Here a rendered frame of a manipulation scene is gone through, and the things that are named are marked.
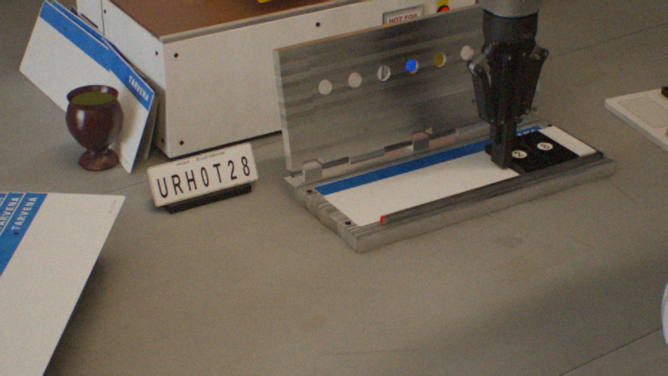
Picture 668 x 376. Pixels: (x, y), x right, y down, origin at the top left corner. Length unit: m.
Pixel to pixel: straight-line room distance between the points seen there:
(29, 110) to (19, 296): 0.74
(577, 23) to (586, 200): 0.69
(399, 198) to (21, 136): 0.62
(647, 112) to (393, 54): 0.46
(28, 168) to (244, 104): 0.33
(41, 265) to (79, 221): 0.11
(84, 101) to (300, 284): 0.48
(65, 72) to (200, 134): 0.31
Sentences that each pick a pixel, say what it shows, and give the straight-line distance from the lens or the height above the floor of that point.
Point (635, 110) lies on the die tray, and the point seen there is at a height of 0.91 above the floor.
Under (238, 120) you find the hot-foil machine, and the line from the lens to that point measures 2.10.
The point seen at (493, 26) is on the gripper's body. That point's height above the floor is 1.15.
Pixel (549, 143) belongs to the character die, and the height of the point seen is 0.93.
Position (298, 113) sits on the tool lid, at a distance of 1.93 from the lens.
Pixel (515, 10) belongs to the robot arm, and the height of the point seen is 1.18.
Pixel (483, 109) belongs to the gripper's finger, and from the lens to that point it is 1.95.
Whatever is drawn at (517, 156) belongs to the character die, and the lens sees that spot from 2.02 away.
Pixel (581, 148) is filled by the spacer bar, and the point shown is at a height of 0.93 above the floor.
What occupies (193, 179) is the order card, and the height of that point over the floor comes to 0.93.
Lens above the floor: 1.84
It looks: 28 degrees down
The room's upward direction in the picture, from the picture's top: straight up
